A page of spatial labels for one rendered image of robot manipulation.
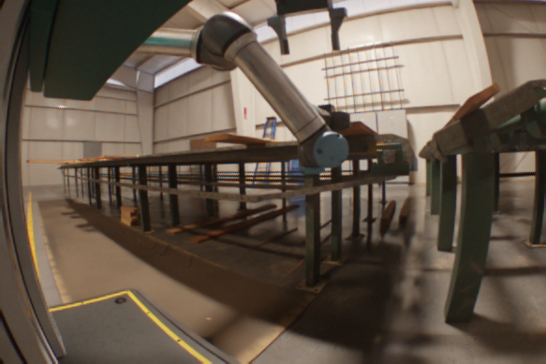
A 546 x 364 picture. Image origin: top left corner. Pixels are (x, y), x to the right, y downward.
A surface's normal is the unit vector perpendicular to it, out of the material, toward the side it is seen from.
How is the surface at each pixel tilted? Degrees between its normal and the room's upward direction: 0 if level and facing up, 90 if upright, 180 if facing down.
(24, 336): 90
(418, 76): 91
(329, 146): 90
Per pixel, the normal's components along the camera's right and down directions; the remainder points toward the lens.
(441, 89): -0.54, 0.06
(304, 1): -0.48, 0.40
